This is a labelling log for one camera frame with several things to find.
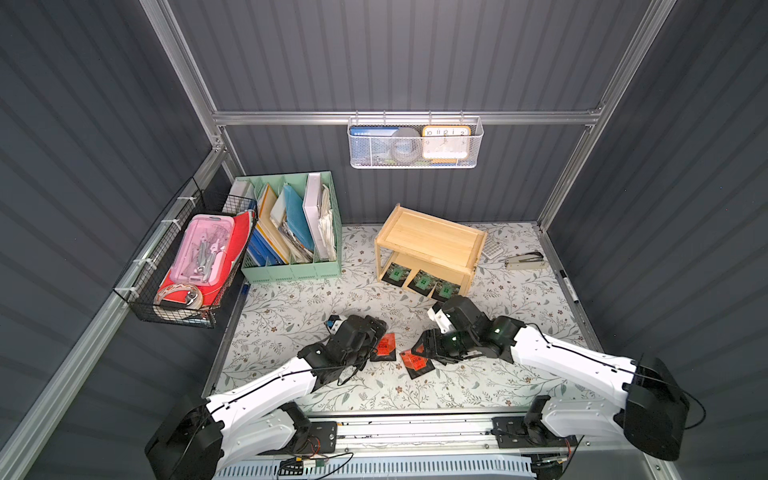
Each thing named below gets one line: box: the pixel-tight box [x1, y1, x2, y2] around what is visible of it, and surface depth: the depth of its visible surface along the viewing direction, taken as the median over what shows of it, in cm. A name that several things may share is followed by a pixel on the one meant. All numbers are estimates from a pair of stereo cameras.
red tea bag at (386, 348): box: [370, 332, 397, 362], surface depth 90 cm
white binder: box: [303, 172, 329, 261], surface depth 96 cm
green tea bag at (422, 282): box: [407, 269, 438, 297], surface depth 102 cm
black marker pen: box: [559, 269, 579, 303], surface depth 107 cm
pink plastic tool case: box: [170, 214, 235, 287], surface depth 74 cm
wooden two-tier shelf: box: [374, 203, 488, 299], surface depth 91 cm
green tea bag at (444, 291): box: [431, 282, 461, 301], surface depth 101 cm
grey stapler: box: [504, 251, 548, 270], surface depth 110 cm
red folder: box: [163, 288, 193, 303], surface depth 68 cm
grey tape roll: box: [390, 127, 423, 163], surface depth 89 cm
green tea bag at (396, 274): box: [381, 262, 412, 287], surface depth 104 cm
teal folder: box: [283, 184, 315, 253], surface depth 96 cm
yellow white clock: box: [421, 125, 472, 160], surface depth 90 cm
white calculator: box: [482, 238, 504, 259], surface depth 114 cm
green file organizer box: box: [225, 171, 342, 284], surface depth 98 cm
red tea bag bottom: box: [400, 349, 436, 380], surface depth 86 cm
